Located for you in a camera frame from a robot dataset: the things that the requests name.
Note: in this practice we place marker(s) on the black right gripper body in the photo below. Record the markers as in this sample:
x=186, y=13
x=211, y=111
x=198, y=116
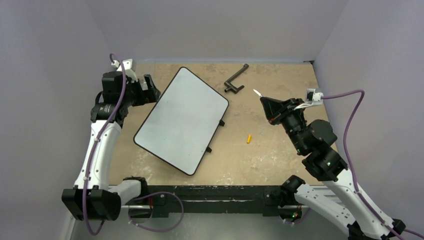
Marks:
x=283, y=110

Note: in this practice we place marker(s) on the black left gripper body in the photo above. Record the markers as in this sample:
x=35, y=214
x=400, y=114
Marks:
x=141, y=97

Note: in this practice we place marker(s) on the white marker pen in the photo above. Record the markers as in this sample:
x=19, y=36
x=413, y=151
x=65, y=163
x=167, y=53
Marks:
x=258, y=93

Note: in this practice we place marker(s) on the yellow marker cap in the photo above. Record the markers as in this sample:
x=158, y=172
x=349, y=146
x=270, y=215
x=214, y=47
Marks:
x=249, y=139

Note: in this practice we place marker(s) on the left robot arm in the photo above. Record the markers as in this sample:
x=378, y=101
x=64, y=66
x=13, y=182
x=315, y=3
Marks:
x=92, y=197

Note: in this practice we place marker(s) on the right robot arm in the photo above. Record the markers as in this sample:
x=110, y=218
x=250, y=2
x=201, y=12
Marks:
x=357, y=215

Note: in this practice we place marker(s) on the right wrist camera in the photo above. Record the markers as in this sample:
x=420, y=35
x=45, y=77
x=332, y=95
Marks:
x=314, y=97

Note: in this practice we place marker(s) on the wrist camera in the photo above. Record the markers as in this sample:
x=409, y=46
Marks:
x=129, y=66
x=314, y=97

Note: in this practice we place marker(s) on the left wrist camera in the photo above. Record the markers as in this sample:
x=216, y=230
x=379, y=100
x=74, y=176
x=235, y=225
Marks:
x=129, y=66

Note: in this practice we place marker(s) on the white whiteboard black frame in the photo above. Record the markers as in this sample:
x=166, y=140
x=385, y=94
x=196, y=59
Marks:
x=181, y=125

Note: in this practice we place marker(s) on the aluminium frame rail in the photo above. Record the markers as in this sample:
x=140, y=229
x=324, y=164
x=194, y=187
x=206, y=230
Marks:
x=215, y=207

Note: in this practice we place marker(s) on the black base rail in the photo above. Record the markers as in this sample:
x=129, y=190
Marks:
x=212, y=200

